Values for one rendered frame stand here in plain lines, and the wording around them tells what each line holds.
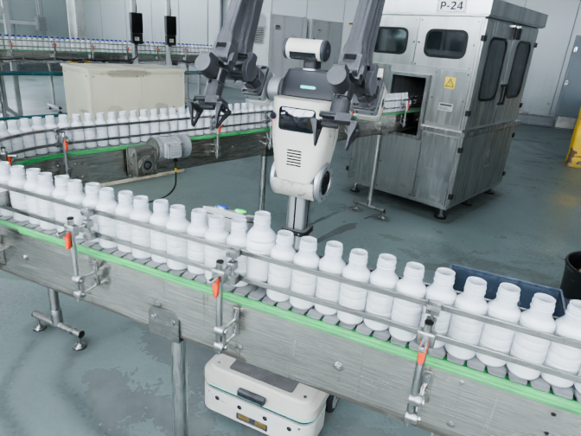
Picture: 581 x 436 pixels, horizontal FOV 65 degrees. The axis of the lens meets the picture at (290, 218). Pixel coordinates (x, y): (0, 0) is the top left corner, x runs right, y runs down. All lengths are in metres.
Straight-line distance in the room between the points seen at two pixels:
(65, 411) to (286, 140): 1.51
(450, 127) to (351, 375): 3.69
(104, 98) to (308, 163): 3.53
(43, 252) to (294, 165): 0.88
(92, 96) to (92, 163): 2.51
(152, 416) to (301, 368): 1.24
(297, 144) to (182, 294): 0.77
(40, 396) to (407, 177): 3.69
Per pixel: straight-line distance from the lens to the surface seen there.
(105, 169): 2.51
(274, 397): 1.95
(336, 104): 1.38
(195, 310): 1.19
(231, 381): 2.01
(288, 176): 1.74
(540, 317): 0.96
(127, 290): 1.32
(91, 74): 4.92
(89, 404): 2.36
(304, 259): 1.00
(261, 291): 1.11
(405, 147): 4.79
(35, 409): 2.41
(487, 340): 0.99
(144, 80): 5.19
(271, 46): 6.95
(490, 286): 1.54
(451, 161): 4.58
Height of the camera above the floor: 1.57
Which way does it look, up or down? 21 degrees down
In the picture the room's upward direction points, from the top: 4 degrees clockwise
